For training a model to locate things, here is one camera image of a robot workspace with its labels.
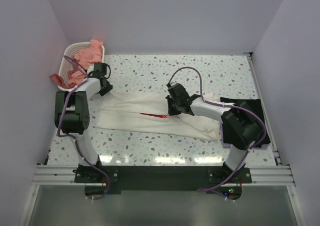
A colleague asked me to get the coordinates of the white t-shirt red print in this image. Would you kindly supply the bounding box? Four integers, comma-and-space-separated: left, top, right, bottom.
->
97, 91, 221, 141

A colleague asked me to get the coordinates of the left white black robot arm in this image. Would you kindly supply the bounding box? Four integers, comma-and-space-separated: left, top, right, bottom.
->
54, 60, 113, 182

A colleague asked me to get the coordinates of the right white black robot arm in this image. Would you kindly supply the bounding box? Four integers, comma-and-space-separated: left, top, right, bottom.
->
166, 83, 267, 182

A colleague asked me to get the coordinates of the pink crumpled t-shirt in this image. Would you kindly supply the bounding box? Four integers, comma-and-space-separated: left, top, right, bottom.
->
67, 39, 103, 88

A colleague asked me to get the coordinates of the white plastic laundry basket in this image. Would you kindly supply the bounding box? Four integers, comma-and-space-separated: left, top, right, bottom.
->
57, 42, 105, 91

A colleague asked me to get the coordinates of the folded lavender t-shirt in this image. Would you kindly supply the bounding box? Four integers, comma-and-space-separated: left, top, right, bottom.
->
219, 124, 271, 149

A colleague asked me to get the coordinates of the folded black t-shirt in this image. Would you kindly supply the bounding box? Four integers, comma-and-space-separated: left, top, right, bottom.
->
220, 97, 265, 143

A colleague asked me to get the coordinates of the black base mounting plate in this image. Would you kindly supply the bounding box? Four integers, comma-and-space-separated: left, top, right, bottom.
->
73, 165, 253, 199

